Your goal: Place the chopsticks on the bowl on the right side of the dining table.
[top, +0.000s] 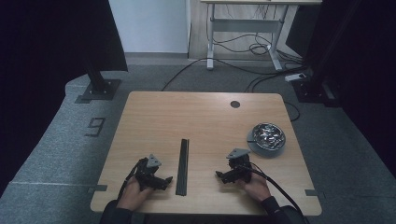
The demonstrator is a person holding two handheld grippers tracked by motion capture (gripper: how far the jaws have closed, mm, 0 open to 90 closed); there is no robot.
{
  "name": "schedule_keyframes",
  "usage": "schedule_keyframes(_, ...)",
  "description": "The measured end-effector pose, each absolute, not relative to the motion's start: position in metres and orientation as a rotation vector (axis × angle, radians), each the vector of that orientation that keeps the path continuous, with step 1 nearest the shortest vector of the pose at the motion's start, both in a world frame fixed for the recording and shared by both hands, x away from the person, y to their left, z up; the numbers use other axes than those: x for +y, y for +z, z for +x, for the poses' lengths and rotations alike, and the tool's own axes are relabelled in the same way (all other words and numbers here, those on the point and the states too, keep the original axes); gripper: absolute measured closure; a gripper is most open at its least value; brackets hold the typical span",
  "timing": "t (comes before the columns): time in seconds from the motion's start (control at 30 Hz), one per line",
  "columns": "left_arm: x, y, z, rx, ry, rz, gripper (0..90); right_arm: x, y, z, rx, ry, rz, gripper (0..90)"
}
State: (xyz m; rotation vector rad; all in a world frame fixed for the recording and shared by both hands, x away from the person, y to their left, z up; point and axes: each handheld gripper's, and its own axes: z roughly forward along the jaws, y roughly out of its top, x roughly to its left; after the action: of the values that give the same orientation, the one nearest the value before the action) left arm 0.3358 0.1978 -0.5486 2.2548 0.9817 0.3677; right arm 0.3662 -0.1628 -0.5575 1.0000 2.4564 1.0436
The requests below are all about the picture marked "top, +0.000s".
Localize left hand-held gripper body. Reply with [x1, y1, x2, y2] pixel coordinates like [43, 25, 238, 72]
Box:
[134, 153, 166, 191]

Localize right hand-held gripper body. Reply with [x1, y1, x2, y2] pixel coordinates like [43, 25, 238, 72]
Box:
[226, 147, 254, 185]

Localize long black bar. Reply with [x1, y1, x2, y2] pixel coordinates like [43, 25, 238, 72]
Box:
[175, 138, 191, 197]

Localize shiny metal bowl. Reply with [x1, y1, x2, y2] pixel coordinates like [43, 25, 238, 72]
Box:
[251, 122, 287, 152]

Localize person's right hand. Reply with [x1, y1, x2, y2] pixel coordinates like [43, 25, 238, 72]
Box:
[237, 172, 273, 203]

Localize person's left hand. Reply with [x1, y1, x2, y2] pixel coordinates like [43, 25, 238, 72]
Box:
[116, 176, 154, 213]

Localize blue bowl with metal parts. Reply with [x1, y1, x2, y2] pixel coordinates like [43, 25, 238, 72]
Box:
[247, 129, 287, 159]

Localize grey floor tape strip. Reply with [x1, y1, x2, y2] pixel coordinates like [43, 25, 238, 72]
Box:
[87, 184, 108, 194]

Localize black stand base left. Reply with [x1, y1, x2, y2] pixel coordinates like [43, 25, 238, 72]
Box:
[74, 59, 122, 105]

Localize white power strip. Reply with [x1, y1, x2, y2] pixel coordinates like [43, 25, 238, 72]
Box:
[284, 72, 307, 83]

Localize black metal stand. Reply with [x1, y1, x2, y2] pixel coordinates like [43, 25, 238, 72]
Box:
[292, 0, 341, 108]

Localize dark curtain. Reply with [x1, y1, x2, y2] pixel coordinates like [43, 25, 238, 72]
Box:
[0, 0, 129, 197]
[285, 0, 396, 176]

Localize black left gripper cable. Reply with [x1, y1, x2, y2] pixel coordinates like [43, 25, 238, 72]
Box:
[117, 158, 148, 201]

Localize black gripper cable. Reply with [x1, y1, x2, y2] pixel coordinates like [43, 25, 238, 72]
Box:
[117, 158, 148, 201]
[240, 161, 309, 224]

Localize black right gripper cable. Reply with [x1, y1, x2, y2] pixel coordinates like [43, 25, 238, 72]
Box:
[240, 161, 309, 224]

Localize black table cable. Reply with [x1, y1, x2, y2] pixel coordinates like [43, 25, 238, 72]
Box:
[283, 101, 302, 122]

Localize long black floor cable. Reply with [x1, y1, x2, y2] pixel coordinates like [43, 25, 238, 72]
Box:
[161, 57, 309, 92]

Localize tangle of black cables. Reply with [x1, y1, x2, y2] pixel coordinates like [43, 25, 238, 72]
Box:
[206, 4, 304, 64]

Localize white desk frame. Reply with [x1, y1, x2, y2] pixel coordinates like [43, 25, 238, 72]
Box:
[200, 0, 323, 72]

